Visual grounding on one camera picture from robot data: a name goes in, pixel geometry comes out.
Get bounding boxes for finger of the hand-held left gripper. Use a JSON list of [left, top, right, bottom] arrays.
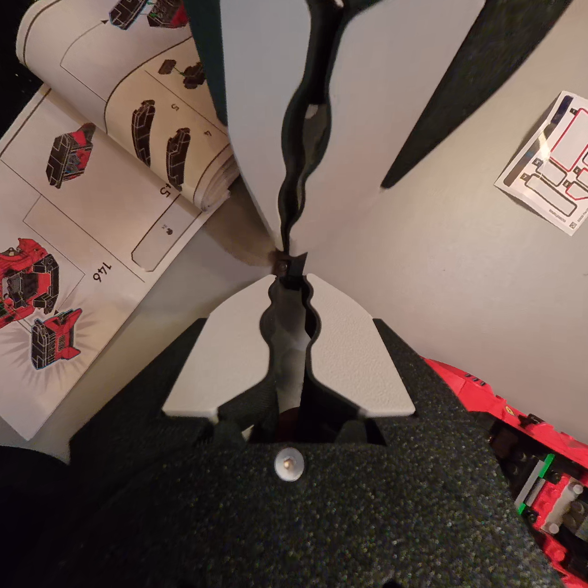
[[220, 0, 318, 252], [287, 0, 488, 257]]

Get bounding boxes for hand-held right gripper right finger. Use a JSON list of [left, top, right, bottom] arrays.
[[303, 273, 417, 420]]

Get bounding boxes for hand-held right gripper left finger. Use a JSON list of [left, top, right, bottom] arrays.
[[162, 273, 278, 422]]

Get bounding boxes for black lego slope brick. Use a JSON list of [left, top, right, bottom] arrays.
[[277, 251, 308, 291]]

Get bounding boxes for red lego car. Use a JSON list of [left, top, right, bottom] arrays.
[[423, 358, 588, 579]]

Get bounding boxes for lego instruction booklet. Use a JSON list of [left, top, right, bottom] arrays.
[[0, 0, 242, 442]]

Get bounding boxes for white sticker sheet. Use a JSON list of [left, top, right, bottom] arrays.
[[494, 90, 588, 236]]

